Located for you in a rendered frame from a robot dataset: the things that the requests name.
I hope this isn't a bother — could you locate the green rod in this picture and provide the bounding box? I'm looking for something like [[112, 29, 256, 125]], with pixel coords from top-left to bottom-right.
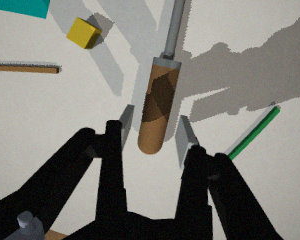
[[228, 106, 280, 160]]

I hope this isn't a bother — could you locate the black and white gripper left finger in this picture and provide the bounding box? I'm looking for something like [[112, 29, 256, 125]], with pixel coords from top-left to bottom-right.
[[0, 104, 135, 240]]

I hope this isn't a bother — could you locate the brown wooden tool handle with grey metal rod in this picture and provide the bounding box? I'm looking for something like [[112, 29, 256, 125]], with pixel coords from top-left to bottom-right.
[[137, 0, 186, 155]]

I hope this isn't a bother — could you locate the yellow cube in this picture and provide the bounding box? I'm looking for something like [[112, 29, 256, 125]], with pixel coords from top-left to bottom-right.
[[66, 17, 102, 49]]

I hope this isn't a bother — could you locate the teal square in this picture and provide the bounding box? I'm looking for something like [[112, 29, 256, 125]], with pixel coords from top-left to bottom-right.
[[0, 0, 50, 19]]

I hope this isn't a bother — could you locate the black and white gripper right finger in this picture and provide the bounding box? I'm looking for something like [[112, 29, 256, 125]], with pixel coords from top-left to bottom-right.
[[174, 115, 284, 240]]

